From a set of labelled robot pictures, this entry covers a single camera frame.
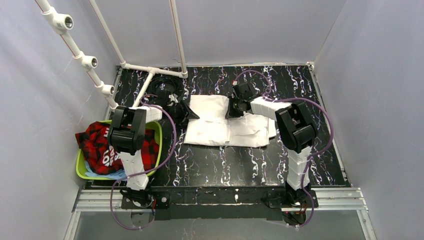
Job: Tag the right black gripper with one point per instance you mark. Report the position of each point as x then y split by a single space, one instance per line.
235 105

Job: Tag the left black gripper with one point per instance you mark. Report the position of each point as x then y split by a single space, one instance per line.
180 108

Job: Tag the white cloth sheet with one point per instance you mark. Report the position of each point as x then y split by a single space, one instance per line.
214 129

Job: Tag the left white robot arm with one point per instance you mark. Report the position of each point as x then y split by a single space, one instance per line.
127 134

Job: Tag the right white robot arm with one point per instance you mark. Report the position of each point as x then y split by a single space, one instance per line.
297 133

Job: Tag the red black plaid cloth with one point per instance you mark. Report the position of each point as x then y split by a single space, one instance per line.
92 149

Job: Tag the green plastic basket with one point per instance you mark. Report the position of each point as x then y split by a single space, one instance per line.
81 165

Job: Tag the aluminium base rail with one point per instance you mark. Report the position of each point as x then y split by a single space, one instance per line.
328 198

